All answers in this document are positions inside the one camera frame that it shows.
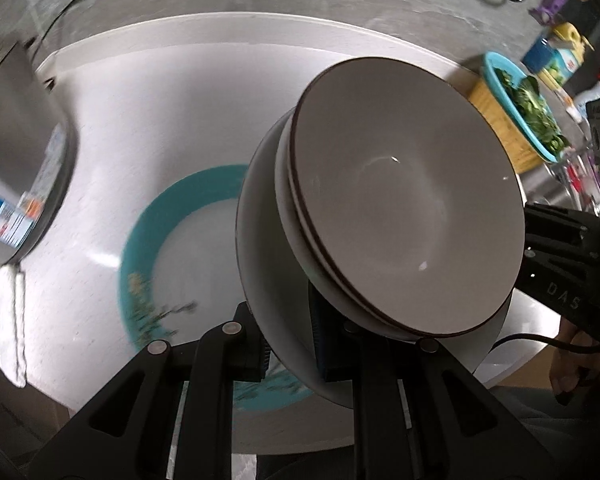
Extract green leafy vegetables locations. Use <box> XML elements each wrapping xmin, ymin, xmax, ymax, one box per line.
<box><xmin>497</xmin><ymin>69</ymin><xmax>568</xmax><ymax>158</ymax></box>

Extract large white plate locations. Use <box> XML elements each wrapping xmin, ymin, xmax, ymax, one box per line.
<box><xmin>274</xmin><ymin>107</ymin><xmax>421</xmax><ymax>342</ymax></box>

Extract blue cup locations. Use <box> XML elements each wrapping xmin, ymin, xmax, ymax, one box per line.
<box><xmin>522</xmin><ymin>37</ymin><xmax>556</xmax><ymax>73</ymax></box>

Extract black wall cable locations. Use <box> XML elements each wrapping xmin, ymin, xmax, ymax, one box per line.
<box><xmin>30</xmin><ymin>0</ymin><xmax>121</xmax><ymax>48</ymax></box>

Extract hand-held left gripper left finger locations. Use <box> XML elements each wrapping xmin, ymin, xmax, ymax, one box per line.
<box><xmin>30</xmin><ymin>302</ymin><xmax>273</xmax><ymax>480</ymax></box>

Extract grey plate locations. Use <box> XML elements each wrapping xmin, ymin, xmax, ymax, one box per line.
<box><xmin>235</xmin><ymin>110</ymin><xmax>512</xmax><ymax>409</ymax></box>

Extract person's right hand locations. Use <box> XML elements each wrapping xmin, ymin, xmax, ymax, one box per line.
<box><xmin>550</xmin><ymin>317</ymin><xmax>600</xmax><ymax>406</ymax></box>

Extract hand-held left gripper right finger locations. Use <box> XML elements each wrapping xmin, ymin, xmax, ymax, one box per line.
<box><xmin>307</xmin><ymin>282</ymin><xmax>556</xmax><ymax>480</ymax></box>

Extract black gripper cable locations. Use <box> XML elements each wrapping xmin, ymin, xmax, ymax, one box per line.
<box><xmin>487</xmin><ymin>332</ymin><xmax>600</xmax><ymax>361</ymax></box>

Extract green carton box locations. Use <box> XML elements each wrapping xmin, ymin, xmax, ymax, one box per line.
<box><xmin>537</xmin><ymin>22</ymin><xmax>595</xmax><ymax>86</ymax></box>

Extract teal plastic colander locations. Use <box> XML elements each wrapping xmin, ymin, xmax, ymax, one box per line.
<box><xmin>481</xmin><ymin>51</ymin><xmax>566</xmax><ymax>163</ymax></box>

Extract teal floral plate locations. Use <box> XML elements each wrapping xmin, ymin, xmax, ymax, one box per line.
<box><xmin>120</xmin><ymin>164</ymin><xmax>316</xmax><ymax>411</ymax></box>

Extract dark rim patterned bowl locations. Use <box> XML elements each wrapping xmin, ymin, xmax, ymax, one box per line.
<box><xmin>295</xmin><ymin>57</ymin><xmax>527</xmax><ymax>338</ymax></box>

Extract white spray bottle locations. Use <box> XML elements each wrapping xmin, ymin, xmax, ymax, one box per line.
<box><xmin>565</xmin><ymin>69</ymin><xmax>600</xmax><ymax>121</ymax></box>

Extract stainless steel pot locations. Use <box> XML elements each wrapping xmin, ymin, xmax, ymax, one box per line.
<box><xmin>0</xmin><ymin>40</ymin><xmax>78</xmax><ymax>266</ymax></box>

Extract yellow plastic basket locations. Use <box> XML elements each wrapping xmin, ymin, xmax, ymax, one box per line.
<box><xmin>467</xmin><ymin>77</ymin><xmax>546</xmax><ymax>173</ymax></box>

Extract white towel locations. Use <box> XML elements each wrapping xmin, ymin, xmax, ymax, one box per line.
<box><xmin>0</xmin><ymin>260</ymin><xmax>28</xmax><ymax>388</ymax></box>

